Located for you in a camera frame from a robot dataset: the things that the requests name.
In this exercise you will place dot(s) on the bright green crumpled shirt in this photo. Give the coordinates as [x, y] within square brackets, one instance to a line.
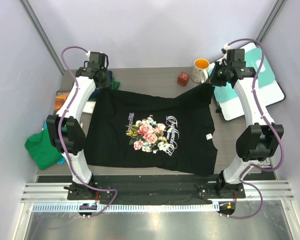
[37, 148]

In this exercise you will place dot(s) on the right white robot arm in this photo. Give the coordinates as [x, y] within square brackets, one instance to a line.
[262, 136]

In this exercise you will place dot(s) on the teal folding template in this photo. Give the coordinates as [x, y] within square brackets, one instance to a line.
[265, 77]

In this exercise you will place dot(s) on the black t shirt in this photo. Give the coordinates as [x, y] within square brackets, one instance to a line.
[133, 130]

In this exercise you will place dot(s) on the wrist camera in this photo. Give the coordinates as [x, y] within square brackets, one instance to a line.
[96, 60]
[233, 58]

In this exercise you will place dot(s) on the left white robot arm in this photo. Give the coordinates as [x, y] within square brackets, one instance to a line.
[67, 135]

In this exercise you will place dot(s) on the white mug orange inside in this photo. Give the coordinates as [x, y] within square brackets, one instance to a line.
[200, 70]

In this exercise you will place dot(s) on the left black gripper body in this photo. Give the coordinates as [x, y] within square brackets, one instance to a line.
[106, 81]

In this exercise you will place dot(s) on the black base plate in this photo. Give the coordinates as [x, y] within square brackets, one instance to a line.
[180, 189]

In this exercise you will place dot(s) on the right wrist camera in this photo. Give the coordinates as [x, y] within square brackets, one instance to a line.
[233, 58]

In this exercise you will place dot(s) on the white board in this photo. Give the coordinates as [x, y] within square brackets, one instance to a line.
[269, 95]

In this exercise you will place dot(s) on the brown picture book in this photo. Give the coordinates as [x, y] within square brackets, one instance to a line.
[60, 98]

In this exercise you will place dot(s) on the red cube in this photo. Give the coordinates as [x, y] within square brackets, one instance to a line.
[183, 78]

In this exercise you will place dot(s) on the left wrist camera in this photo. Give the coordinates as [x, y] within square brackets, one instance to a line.
[96, 60]

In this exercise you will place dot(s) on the dark green folded shirt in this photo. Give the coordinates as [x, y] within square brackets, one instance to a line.
[115, 85]

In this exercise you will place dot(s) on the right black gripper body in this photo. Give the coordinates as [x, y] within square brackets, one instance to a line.
[220, 78]

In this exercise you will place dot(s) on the turquoise shirt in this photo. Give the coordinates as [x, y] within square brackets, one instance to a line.
[58, 158]

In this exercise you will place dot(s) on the navy blue folded shirt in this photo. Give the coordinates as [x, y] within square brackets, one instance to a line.
[110, 73]

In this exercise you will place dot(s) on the white folded shirt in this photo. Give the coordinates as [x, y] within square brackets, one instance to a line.
[89, 107]

